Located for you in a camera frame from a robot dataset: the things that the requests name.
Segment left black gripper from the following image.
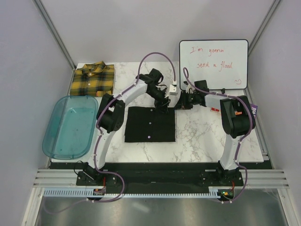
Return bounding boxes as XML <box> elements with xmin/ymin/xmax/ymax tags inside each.
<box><xmin>147</xmin><ymin>87</ymin><xmax>171</xmax><ymax>115</ymax></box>

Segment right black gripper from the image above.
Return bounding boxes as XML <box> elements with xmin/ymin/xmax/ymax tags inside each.
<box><xmin>174</xmin><ymin>90</ymin><xmax>199</xmax><ymax>110</ymax></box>

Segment black long sleeve shirt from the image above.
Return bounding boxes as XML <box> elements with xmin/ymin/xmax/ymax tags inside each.
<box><xmin>125</xmin><ymin>106</ymin><xmax>176</xmax><ymax>143</ymax></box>

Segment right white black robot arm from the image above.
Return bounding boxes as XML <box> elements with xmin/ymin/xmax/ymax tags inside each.
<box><xmin>175</xmin><ymin>80</ymin><xmax>256</xmax><ymax>186</ymax></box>

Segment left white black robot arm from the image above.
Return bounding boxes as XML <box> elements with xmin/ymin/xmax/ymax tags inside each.
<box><xmin>87</xmin><ymin>69</ymin><xmax>170</xmax><ymax>185</ymax></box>

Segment white dry-erase board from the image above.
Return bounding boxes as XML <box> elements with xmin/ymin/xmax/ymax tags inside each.
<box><xmin>179</xmin><ymin>39</ymin><xmax>249</xmax><ymax>90</ymax></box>

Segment Roald Dahl paperback book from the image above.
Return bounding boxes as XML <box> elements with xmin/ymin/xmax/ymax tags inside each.
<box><xmin>210</xmin><ymin>103</ymin><xmax>259</xmax><ymax>118</ymax></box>

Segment yellow plaid folded shirt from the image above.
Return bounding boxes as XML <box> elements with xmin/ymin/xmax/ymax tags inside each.
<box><xmin>70</xmin><ymin>61</ymin><xmax>115</xmax><ymax>97</ymax></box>

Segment teal transparent plastic bin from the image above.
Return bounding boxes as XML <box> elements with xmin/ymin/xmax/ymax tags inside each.
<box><xmin>42</xmin><ymin>96</ymin><xmax>98</xmax><ymax>160</ymax></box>

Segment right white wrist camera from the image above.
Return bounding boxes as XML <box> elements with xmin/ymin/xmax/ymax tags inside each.
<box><xmin>183</xmin><ymin>81</ymin><xmax>194</xmax><ymax>94</ymax></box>

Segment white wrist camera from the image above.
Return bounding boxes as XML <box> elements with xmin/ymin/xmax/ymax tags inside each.
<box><xmin>166</xmin><ymin>84</ymin><xmax>178</xmax><ymax>97</ymax></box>
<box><xmin>183</xmin><ymin>81</ymin><xmax>194</xmax><ymax>94</ymax></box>

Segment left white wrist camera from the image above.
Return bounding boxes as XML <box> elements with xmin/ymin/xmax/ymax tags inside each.
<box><xmin>166</xmin><ymin>84</ymin><xmax>178</xmax><ymax>97</ymax></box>

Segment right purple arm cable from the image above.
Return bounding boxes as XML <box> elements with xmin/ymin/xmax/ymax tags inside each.
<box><xmin>182</xmin><ymin>67</ymin><xmax>256</xmax><ymax>169</ymax></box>

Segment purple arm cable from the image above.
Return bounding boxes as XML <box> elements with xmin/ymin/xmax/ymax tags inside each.
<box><xmin>93</xmin><ymin>52</ymin><xmax>177</xmax><ymax>172</ymax></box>
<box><xmin>182</xmin><ymin>67</ymin><xmax>256</xmax><ymax>169</ymax></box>

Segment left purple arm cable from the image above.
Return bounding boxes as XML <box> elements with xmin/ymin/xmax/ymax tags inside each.
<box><xmin>93</xmin><ymin>52</ymin><xmax>177</xmax><ymax>172</ymax></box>

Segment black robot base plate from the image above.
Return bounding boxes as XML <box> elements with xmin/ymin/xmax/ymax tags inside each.
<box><xmin>76</xmin><ymin>163</ymin><xmax>243</xmax><ymax>194</ymax></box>

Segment right aluminium corner post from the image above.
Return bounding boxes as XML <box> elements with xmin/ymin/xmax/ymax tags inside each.
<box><xmin>248</xmin><ymin>0</ymin><xmax>283</xmax><ymax>56</ymax></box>

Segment aluminium corner post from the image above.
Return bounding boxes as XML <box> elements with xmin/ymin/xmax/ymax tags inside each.
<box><xmin>33</xmin><ymin>0</ymin><xmax>76</xmax><ymax>70</ymax></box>
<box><xmin>248</xmin><ymin>0</ymin><xmax>283</xmax><ymax>56</ymax></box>

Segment white slotted cable duct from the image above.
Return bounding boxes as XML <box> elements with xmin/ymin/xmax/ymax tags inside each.
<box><xmin>43</xmin><ymin>186</ymin><xmax>223</xmax><ymax>198</ymax></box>

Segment aluminium frame rail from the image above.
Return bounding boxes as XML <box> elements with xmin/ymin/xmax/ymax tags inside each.
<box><xmin>33</xmin><ymin>169</ymin><xmax>289</xmax><ymax>189</ymax></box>

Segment left aluminium corner post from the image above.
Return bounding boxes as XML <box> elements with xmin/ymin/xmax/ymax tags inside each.
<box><xmin>33</xmin><ymin>0</ymin><xmax>76</xmax><ymax>70</ymax></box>

